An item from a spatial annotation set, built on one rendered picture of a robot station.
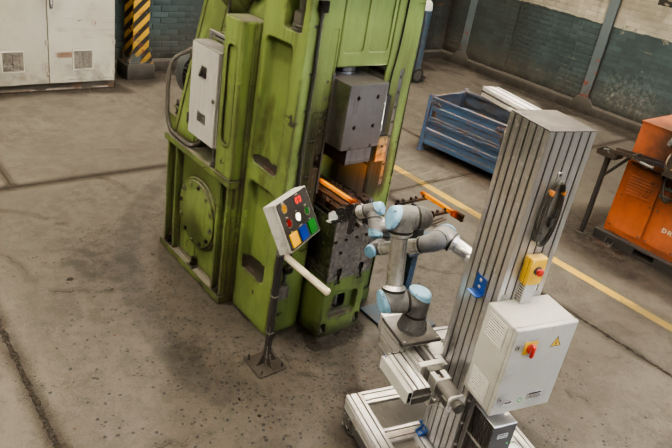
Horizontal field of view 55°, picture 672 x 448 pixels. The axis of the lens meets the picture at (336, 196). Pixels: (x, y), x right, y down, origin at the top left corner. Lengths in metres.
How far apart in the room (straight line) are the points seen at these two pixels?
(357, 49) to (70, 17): 5.22
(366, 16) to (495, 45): 8.87
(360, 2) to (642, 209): 3.94
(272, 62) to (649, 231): 4.20
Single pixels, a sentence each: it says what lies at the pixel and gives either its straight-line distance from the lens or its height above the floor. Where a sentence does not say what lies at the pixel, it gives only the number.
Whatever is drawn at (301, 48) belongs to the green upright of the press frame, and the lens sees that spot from 3.57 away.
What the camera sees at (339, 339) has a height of 0.00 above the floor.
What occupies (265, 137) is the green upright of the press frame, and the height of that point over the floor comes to 1.29.
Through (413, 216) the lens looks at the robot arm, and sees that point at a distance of 3.01.
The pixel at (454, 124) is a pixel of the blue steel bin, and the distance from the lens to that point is 7.72.
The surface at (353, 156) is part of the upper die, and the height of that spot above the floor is 1.32.
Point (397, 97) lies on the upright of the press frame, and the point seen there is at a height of 1.61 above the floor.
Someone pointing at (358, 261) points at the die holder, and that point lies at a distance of 4.25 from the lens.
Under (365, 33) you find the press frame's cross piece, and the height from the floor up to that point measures 2.02.
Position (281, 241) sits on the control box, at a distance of 3.45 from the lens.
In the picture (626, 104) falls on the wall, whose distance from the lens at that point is 11.23.
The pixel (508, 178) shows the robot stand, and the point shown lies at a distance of 2.80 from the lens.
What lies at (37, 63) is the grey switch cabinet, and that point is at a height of 0.36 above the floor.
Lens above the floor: 2.74
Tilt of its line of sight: 25 degrees down
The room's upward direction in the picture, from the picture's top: 10 degrees clockwise
